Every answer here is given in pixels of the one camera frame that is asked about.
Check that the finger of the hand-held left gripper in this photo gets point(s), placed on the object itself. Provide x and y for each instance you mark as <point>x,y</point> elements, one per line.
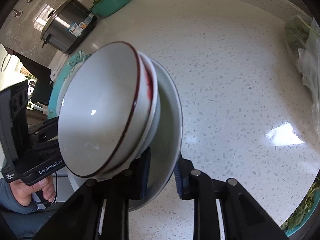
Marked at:
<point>47,143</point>
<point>45,127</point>

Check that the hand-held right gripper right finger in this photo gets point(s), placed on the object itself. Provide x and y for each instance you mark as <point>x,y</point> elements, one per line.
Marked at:
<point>180,180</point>

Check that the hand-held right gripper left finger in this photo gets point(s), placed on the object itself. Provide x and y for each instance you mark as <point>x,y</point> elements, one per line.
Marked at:
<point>145,177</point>

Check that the large white bowl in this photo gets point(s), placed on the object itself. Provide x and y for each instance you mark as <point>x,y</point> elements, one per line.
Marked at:
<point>167,130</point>

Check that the red print dark-rimmed bowl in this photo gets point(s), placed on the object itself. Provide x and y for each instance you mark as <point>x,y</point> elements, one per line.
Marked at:
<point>100,115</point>

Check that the deep teal floral plate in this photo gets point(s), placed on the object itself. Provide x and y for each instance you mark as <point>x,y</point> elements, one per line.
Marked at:
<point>73,62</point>

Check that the small white bowl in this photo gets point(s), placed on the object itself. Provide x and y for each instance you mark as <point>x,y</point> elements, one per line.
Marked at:
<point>157,97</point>

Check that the person's left forearm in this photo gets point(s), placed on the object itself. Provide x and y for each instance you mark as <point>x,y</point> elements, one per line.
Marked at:
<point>15,220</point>

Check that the person's left hand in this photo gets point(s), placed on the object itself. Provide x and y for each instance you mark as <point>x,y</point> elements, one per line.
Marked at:
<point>27,192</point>

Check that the white cloth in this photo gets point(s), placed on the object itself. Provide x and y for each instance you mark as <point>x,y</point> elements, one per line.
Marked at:
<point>56,70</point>

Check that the stainless steel rice cooker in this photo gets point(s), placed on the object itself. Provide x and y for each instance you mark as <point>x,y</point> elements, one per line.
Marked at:
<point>67,25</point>

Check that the teal basket of greens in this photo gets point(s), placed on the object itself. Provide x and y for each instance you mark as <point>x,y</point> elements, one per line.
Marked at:
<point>300,212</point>

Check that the green colander basket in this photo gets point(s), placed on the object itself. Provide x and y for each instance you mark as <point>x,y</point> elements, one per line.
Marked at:
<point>113,3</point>

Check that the plastic bag of greens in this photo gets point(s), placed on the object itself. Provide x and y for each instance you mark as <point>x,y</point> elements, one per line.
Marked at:
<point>300,42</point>

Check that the metal wall pipe fitting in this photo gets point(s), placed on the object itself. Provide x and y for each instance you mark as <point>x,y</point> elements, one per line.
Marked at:
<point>17,12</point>

